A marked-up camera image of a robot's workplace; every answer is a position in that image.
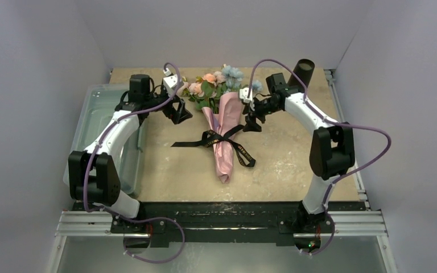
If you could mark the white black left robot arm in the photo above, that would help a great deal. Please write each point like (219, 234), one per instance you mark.
(94, 173)

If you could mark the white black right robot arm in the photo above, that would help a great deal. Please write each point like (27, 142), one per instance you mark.
(332, 147)

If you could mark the aluminium frame rail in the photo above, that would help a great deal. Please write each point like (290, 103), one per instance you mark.
(82, 224)

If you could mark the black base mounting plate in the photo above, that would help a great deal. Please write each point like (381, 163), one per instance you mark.
(283, 223)

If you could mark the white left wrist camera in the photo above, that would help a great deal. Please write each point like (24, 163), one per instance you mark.
(171, 82)

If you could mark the black cylindrical vase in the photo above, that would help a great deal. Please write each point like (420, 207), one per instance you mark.
(304, 70)

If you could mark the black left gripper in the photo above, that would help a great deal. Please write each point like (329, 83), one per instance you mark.
(175, 115)

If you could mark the artificial flower bouquet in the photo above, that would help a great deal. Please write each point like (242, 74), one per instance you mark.
(207, 90)

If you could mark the clear plastic storage box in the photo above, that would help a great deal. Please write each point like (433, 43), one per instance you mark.
(96, 113)

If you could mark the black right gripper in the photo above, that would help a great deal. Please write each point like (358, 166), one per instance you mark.
(252, 112)

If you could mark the pink wrapping paper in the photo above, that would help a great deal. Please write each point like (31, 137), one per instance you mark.
(228, 117)

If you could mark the loose blue flower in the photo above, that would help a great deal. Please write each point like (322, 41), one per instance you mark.
(256, 86)

